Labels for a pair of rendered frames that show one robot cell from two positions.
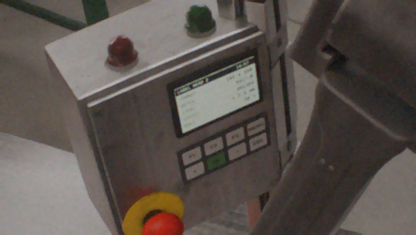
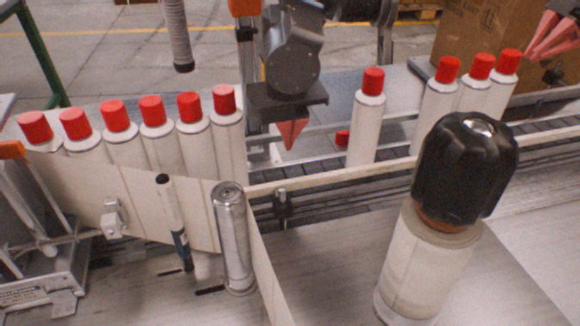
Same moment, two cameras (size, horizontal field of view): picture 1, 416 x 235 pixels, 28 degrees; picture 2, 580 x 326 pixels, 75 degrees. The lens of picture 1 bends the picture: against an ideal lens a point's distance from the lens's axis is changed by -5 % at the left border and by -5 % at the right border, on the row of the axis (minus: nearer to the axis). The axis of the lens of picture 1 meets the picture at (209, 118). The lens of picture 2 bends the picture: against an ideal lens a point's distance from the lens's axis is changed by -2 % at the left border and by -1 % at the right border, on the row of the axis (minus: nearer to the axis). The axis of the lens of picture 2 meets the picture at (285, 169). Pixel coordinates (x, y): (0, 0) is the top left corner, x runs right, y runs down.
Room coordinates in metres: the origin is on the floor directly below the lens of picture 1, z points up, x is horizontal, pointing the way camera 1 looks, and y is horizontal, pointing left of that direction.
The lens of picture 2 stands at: (0.13, 0.39, 1.37)
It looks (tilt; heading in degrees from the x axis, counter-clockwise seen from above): 42 degrees down; 311
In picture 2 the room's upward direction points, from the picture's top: straight up
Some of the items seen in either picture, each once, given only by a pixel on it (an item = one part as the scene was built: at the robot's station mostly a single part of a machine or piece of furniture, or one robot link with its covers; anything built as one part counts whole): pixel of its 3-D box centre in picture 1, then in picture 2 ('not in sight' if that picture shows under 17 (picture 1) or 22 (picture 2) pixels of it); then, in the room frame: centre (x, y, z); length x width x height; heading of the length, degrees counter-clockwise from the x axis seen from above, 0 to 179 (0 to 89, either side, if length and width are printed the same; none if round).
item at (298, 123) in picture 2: not in sight; (279, 123); (0.43, 0.06, 1.05); 0.07 x 0.07 x 0.09; 56
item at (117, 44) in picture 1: (120, 50); not in sight; (0.55, 0.06, 1.49); 0.03 x 0.03 x 0.02
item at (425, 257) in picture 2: not in sight; (433, 235); (0.18, 0.08, 1.03); 0.09 x 0.09 x 0.30
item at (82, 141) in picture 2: not in sight; (96, 169); (0.63, 0.26, 0.98); 0.05 x 0.05 x 0.20
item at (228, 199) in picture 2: not in sight; (234, 243); (0.38, 0.21, 0.97); 0.05 x 0.05 x 0.19
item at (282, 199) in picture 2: not in sight; (283, 213); (0.41, 0.08, 0.89); 0.03 x 0.03 x 0.12; 56
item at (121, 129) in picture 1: (169, 120); not in sight; (0.59, 0.03, 1.38); 0.17 x 0.10 x 0.19; 111
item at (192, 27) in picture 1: (198, 18); not in sight; (0.58, -0.01, 1.49); 0.03 x 0.03 x 0.02
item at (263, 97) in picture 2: not in sight; (286, 78); (0.43, 0.06, 1.13); 0.10 x 0.07 x 0.07; 56
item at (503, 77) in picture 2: not in sight; (490, 103); (0.25, -0.33, 0.98); 0.05 x 0.05 x 0.20
